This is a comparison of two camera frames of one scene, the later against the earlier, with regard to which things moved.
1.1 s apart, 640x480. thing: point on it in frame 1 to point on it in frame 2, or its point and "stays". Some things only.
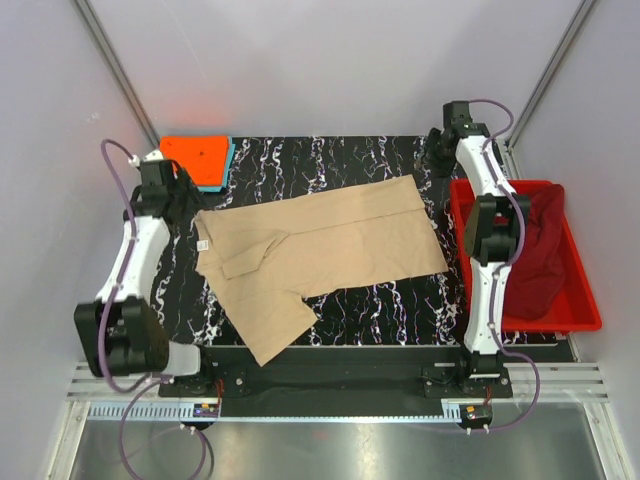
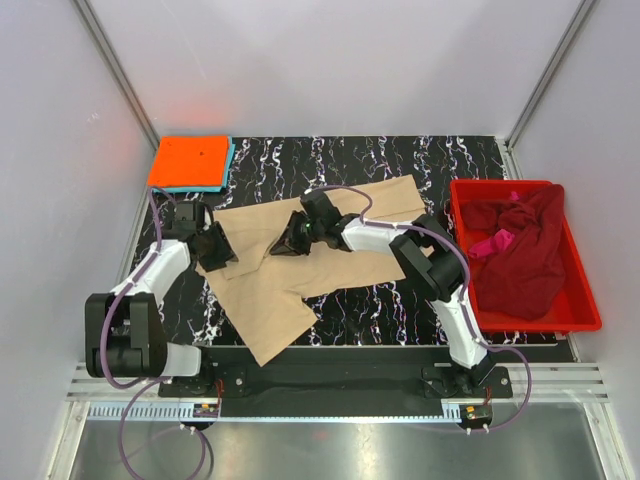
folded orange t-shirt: (204, 158) stays
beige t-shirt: (257, 264) stays
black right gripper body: (435, 150) to (298, 233)
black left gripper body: (185, 195) to (211, 245)
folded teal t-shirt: (229, 160) stays
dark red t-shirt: (537, 277) stays
